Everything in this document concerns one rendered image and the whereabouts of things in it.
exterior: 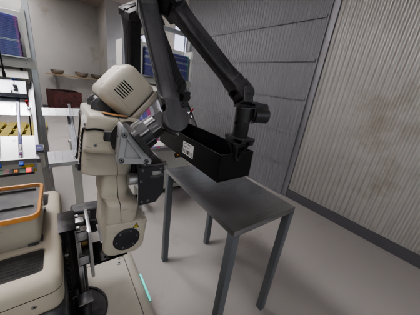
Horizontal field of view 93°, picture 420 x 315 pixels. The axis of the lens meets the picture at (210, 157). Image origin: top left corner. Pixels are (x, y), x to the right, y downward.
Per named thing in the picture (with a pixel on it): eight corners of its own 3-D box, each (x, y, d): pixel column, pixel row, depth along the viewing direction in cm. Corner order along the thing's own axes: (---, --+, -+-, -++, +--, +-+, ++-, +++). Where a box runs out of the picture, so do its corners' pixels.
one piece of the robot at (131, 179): (127, 209, 74) (127, 155, 67) (112, 178, 95) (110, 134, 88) (167, 200, 84) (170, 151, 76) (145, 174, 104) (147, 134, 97)
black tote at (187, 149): (159, 140, 118) (160, 122, 115) (185, 139, 128) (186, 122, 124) (217, 182, 76) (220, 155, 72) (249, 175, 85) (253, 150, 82)
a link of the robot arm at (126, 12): (112, -8, 69) (127, 1, 65) (147, -2, 78) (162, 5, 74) (120, 105, 99) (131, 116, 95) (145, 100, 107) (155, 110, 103)
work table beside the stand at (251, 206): (210, 350, 109) (234, 232, 82) (160, 259, 161) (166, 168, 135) (264, 307, 135) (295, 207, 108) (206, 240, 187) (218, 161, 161)
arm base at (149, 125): (120, 124, 61) (131, 134, 52) (142, 109, 63) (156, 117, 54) (137, 145, 66) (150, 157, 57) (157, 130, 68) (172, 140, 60)
